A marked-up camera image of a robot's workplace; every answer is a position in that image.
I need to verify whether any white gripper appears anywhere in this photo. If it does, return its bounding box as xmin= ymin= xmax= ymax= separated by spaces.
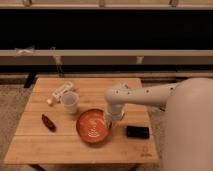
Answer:
xmin=104 ymin=108 xmax=124 ymax=128

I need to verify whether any orange ceramic bowl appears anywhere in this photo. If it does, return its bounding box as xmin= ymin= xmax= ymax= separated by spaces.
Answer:
xmin=76 ymin=109 xmax=109 ymax=143

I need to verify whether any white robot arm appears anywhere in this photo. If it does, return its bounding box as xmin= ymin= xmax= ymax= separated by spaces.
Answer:
xmin=104 ymin=78 xmax=213 ymax=171

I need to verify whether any black rectangular device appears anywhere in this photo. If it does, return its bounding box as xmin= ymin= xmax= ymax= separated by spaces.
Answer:
xmin=126 ymin=125 xmax=150 ymax=139

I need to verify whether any translucent plastic cup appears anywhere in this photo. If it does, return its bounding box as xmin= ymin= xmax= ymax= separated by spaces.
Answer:
xmin=60 ymin=91 xmax=79 ymax=114

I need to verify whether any wooden table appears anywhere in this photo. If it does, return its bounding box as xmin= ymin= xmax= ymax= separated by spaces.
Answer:
xmin=4 ymin=78 xmax=158 ymax=164

